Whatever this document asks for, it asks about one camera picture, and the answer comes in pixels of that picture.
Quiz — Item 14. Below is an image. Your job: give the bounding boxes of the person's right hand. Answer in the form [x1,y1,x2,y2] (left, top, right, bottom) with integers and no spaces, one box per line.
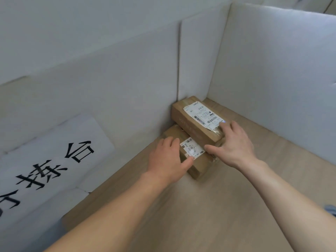
[204,120,267,171]

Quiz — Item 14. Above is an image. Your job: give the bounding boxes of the person's left hand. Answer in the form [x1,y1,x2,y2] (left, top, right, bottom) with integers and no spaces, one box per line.
[147,136,195,186]

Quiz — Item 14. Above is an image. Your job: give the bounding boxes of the box with string knot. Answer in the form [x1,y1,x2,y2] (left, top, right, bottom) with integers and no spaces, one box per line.
[162,124,219,181]

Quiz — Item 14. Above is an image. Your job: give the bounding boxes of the person's left forearm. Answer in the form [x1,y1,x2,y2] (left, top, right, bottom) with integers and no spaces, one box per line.
[44,171,171,252]

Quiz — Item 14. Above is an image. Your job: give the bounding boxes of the person's right forearm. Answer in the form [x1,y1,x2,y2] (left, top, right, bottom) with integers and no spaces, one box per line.
[241,160,336,252]

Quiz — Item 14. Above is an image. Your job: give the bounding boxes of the white partition board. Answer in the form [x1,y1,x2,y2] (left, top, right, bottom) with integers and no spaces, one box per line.
[207,2,336,166]

